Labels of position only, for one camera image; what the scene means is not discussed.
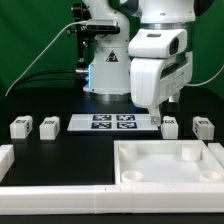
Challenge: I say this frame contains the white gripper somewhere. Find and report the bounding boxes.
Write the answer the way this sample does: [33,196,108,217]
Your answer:
[130,52,193,126]

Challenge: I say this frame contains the white square tabletop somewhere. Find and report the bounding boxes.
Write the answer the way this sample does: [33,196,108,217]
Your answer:
[114,140,224,184]

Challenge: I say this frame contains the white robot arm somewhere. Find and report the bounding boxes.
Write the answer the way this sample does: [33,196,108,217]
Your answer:
[73,0,214,126]

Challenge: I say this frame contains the white right obstacle bar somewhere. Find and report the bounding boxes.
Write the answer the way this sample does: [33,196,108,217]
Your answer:
[208,143,224,167]

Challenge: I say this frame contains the white obstacle bar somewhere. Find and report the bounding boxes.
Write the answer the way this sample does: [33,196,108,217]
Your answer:
[0,182,224,215]
[0,145,15,182]
[208,143,224,167]

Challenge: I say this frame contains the white tag board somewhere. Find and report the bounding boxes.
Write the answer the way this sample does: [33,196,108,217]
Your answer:
[68,114,158,131]

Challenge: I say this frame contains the white front obstacle bar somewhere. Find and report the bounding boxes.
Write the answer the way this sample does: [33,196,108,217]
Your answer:
[0,182,224,215]

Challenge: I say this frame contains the white left obstacle bar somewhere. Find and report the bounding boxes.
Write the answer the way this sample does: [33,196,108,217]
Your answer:
[0,145,15,182]

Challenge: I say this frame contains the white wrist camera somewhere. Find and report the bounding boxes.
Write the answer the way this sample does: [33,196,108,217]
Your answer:
[128,29,187,58]

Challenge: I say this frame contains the black camera on mount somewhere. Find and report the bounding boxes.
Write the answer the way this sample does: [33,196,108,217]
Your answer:
[66,20,121,37]

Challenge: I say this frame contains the black cable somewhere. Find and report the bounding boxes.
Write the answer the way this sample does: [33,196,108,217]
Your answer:
[13,69,88,91]

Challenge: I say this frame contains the white cable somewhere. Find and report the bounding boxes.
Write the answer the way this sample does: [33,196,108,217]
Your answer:
[4,20,88,98]

